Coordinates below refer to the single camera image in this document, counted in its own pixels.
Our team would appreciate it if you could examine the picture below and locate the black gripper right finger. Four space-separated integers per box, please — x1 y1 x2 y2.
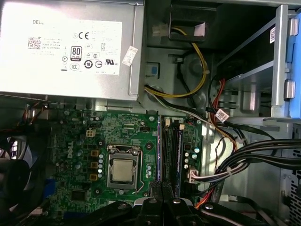
162 180 262 226

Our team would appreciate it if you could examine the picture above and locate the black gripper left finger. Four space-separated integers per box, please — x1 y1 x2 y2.
89 180 164 226

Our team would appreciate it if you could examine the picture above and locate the blue RAM stick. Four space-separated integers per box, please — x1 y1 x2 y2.
176 128 184 197

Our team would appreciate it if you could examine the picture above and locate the black RAM slot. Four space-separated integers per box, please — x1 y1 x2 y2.
163 116 170 183
170 119 177 189

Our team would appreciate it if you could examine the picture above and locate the white board connector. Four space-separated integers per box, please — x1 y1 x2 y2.
187 166 198 185

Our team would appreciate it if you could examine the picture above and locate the silver CPU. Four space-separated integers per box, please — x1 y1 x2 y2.
111 159 134 183

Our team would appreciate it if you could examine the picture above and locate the CPU socket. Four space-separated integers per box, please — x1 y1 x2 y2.
106 144 144 192

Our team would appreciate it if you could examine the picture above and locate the metal socket cover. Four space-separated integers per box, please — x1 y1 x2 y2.
107 145 142 190

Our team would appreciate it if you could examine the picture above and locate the green motherboard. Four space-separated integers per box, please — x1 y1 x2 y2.
47 109 204 212

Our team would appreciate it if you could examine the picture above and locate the black PC case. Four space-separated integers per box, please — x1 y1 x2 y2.
0 0 301 226

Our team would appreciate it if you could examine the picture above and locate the silver power supply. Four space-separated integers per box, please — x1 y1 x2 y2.
0 0 144 102

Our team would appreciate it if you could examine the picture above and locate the black case fan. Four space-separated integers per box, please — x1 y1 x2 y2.
0 124 49 205

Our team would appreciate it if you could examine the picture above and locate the gray metal drive cage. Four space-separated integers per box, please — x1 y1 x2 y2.
215 3 301 118

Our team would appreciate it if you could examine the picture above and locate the blue disk carrier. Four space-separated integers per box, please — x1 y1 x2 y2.
285 16 301 118

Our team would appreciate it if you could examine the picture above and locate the white barcode sticker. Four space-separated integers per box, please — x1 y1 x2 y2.
269 25 277 45

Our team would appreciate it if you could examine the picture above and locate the wire locking lever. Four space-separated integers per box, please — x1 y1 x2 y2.
131 147 144 192

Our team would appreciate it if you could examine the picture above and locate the white cable tag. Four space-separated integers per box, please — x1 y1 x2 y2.
216 108 230 122

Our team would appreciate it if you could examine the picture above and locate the black cable bundle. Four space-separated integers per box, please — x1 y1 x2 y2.
210 138 301 189

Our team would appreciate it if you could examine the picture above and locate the red orange wire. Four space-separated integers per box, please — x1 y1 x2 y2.
211 79 237 148

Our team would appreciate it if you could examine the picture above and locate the yellow wire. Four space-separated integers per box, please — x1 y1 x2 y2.
143 26 209 101

